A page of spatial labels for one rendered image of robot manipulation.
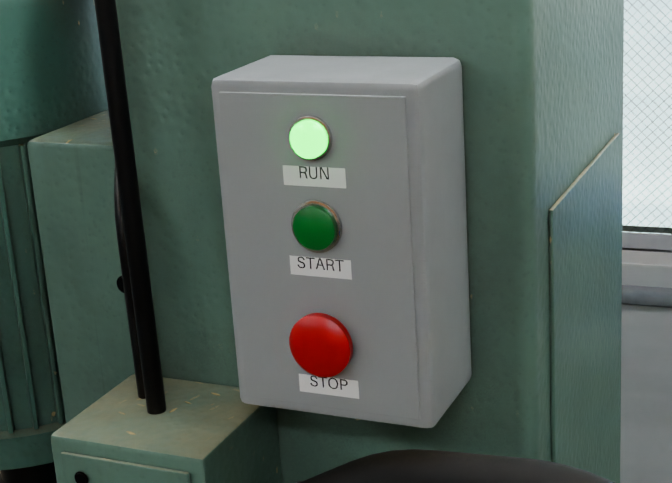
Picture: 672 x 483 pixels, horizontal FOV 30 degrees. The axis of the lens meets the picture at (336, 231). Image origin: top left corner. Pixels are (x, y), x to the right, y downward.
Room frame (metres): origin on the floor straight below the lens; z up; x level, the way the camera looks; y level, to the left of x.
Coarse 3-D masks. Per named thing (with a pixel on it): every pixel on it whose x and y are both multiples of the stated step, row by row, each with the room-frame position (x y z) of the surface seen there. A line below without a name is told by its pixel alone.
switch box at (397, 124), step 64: (256, 64) 0.58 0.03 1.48; (320, 64) 0.57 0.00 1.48; (384, 64) 0.56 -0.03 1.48; (448, 64) 0.55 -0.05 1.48; (256, 128) 0.54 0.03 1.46; (384, 128) 0.51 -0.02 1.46; (448, 128) 0.54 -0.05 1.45; (256, 192) 0.54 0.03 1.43; (320, 192) 0.53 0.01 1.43; (384, 192) 0.52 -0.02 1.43; (448, 192) 0.54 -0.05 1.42; (256, 256) 0.54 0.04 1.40; (320, 256) 0.53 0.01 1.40; (384, 256) 0.52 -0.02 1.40; (448, 256) 0.54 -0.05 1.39; (256, 320) 0.54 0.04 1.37; (384, 320) 0.52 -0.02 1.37; (448, 320) 0.53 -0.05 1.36; (256, 384) 0.55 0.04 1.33; (384, 384) 0.52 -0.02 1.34; (448, 384) 0.53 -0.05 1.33
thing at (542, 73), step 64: (128, 0) 0.64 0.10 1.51; (192, 0) 0.62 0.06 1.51; (256, 0) 0.61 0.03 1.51; (320, 0) 0.59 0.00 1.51; (384, 0) 0.58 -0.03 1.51; (448, 0) 0.57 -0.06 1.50; (512, 0) 0.56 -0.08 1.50; (576, 0) 0.63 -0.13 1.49; (128, 64) 0.64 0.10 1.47; (192, 64) 0.62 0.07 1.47; (512, 64) 0.56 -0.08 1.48; (576, 64) 0.63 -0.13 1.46; (192, 128) 0.63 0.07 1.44; (512, 128) 0.56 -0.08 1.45; (576, 128) 0.63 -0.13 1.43; (192, 192) 0.63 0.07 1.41; (512, 192) 0.56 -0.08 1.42; (576, 192) 0.62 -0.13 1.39; (192, 256) 0.63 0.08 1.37; (512, 256) 0.56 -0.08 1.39; (576, 256) 0.62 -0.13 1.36; (192, 320) 0.63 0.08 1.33; (512, 320) 0.56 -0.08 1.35; (576, 320) 0.62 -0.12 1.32; (512, 384) 0.56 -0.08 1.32; (576, 384) 0.62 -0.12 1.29; (320, 448) 0.60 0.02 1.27; (384, 448) 0.59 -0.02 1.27; (448, 448) 0.57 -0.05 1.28; (512, 448) 0.56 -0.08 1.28; (576, 448) 0.62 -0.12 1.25
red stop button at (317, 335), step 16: (304, 320) 0.52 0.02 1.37; (320, 320) 0.52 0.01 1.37; (336, 320) 0.52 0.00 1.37; (304, 336) 0.52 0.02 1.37; (320, 336) 0.52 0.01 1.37; (336, 336) 0.52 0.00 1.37; (304, 352) 0.52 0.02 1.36; (320, 352) 0.52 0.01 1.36; (336, 352) 0.52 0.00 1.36; (352, 352) 0.52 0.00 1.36; (304, 368) 0.52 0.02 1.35; (320, 368) 0.52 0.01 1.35; (336, 368) 0.52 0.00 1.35
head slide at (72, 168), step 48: (48, 144) 0.71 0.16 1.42; (96, 144) 0.70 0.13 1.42; (48, 192) 0.71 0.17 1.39; (96, 192) 0.70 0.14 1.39; (48, 240) 0.72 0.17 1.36; (96, 240) 0.70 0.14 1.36; (48, 288) 0.72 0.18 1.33; (96, 288) 0.70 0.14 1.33; (96, 336) 0.71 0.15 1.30; (96, 384) 0.71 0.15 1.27
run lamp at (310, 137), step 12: (300, 120) 0.53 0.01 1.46; (312, 120) 0.53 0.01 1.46; (300, 132) 0.52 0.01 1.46; (312, 132) 0.52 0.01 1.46; (324, 132) 0.52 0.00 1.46; (300, 144) 0.52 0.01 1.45; (312, 144) 0.52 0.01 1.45; (324, 144) 0.52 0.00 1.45; (300, 156) 0.53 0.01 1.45; (312, 156) 0.52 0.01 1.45; (324, 156) 0.53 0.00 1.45
